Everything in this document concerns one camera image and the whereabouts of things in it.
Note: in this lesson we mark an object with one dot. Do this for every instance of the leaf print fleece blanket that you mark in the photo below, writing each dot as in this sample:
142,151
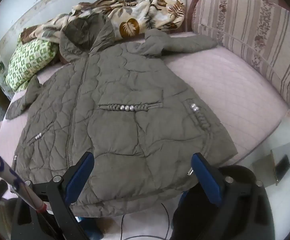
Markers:
129,18

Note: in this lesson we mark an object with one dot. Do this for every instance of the black phone on floor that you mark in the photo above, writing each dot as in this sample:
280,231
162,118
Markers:
281,168

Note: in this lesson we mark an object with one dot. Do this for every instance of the green white patterned pillow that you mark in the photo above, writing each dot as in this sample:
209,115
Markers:
27,60

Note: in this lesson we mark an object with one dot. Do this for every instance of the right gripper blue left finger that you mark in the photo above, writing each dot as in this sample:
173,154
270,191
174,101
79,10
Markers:
66,192

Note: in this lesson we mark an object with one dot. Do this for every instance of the striped floral bolster cushion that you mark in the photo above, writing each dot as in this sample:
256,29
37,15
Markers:
257,31

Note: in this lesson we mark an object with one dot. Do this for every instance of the olive quilted hooded jacket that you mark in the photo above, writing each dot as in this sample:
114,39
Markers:
122,103

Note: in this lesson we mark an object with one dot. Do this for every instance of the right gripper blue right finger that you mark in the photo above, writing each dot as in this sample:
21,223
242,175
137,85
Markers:
230,198

